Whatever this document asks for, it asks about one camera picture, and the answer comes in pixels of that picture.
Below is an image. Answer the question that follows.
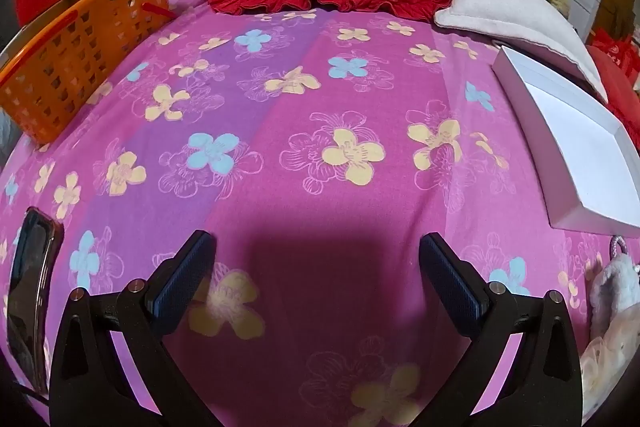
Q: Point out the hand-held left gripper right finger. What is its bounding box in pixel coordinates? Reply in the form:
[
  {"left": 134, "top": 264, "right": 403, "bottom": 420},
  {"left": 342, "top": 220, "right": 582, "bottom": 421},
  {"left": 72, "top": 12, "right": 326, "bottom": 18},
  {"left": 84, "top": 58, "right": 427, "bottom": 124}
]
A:
[{"left": 419, "top": 232, "right": 583, "bottom": 427}]

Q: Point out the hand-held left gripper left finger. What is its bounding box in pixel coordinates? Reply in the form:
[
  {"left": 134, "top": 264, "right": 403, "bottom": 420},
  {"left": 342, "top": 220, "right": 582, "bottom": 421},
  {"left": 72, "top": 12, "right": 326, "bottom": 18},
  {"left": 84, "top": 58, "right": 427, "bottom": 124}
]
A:
[{"left": 49, "top": 229, "right": 218, "bottom": 427}]

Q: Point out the grey fluffy hair clip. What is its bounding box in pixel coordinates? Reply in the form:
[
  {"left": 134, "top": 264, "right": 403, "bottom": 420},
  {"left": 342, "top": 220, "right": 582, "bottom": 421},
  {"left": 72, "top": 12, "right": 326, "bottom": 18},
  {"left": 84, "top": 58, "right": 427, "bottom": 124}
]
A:
[{"left": 586, "top": 252, "right": 640, "bottom": 338}]

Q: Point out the cream lace scrunchie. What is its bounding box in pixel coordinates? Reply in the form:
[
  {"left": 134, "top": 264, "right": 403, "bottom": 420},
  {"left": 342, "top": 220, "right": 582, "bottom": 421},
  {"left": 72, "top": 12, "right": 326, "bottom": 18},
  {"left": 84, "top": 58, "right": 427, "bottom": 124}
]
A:
[{"left": 579, "top": 327, "right": 632, "bottom": 413}]

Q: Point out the white cardboard box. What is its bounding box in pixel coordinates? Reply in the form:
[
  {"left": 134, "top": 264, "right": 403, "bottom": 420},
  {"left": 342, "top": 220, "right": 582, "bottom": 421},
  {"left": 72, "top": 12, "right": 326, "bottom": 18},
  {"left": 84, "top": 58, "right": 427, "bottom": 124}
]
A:
[{"left": 492, "top": 45, "right": 640, "bottom": 239}]

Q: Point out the black smartphone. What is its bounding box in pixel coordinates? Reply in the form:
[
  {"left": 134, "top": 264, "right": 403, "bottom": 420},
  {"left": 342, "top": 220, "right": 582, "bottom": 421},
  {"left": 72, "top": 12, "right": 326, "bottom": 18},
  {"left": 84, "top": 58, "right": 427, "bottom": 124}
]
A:
[{"left": 5, "top": 207, "right": 65, "bottom": 395}]

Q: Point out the pink floral bedsheet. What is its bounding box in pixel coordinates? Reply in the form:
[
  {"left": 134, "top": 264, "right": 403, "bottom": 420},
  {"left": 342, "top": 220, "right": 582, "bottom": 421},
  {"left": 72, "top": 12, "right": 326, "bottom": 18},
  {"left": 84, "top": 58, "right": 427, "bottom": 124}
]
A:
[{"left": 0, "top": 0, "right": 640, "bottom": 427}]

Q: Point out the orange plastic basket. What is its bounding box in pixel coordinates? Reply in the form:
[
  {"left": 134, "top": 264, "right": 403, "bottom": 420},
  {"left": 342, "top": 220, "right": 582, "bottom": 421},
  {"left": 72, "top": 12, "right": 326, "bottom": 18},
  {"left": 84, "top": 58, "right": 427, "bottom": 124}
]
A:
[{"left": 0, "top": 0, "right": 176, "bottom": 145}]

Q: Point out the red stick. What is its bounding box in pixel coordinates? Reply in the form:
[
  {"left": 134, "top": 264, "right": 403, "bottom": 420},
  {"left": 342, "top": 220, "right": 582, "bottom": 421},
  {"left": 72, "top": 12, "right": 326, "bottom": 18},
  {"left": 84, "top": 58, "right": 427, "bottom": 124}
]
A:
[{"left": 142, "top": 2, "right": 177, "bottom": 20}]

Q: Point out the beige pillow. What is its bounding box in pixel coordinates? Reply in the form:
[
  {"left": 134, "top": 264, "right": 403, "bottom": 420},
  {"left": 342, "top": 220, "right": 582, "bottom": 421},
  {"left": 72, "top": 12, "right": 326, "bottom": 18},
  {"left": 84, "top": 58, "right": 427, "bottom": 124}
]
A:
[{"left": 434, "top": 0, "right": 609, "bottom": 104}]

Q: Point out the red shopping bag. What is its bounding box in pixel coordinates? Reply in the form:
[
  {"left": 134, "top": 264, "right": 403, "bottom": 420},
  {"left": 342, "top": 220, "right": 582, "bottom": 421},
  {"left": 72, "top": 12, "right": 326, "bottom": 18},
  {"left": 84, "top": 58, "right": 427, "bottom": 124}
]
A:
[{"left": 590, "top": 27, "right": 640, "bottom": 58}]

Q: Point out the black cable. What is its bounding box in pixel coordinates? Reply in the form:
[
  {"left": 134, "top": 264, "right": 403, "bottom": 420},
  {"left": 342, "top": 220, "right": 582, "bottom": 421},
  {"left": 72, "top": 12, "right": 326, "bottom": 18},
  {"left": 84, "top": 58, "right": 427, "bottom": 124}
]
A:
[{"left": 9, "top": 379, "right": 52, "bottom": 402}]

